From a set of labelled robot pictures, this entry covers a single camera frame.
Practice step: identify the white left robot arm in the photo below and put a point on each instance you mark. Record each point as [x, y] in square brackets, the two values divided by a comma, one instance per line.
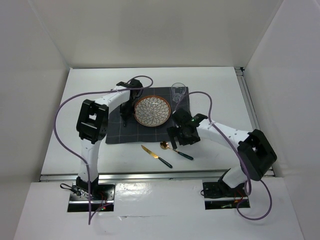
[92, 126]

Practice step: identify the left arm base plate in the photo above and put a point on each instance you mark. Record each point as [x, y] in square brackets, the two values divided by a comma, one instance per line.
[79, 198]

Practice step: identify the dark checked cloth napkin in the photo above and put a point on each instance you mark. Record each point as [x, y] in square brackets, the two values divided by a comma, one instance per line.
[134, 132]

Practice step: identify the aluminium front rail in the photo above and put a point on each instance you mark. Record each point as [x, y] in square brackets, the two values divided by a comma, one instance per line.
[148, 176]

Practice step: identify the gold knife green handle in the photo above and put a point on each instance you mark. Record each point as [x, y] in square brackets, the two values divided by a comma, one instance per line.
[156, 157]

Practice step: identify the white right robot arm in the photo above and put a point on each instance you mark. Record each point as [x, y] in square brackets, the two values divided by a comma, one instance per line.
[253, 150]

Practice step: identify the clear drinking glass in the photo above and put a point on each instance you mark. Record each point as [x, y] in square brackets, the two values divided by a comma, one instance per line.
[178, 90]

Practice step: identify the patterned round plate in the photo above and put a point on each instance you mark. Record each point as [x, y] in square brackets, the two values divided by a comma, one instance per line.
[152, 111]

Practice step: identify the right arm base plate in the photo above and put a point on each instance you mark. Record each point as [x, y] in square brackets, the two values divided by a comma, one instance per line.
[216, 199]

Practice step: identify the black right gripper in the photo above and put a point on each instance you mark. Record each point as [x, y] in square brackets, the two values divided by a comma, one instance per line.
[172, 131]

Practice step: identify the aluminium side rail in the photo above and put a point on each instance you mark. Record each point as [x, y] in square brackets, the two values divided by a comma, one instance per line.
[239, 71]

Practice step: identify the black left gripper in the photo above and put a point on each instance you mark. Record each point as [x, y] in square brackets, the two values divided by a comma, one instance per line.
[128, 112]

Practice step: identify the gold spoon green handle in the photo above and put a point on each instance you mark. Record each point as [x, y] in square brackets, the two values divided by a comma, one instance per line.
[164, 145]

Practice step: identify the gold fork green handle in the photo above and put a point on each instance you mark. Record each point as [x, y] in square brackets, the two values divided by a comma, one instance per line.
[124, 122]

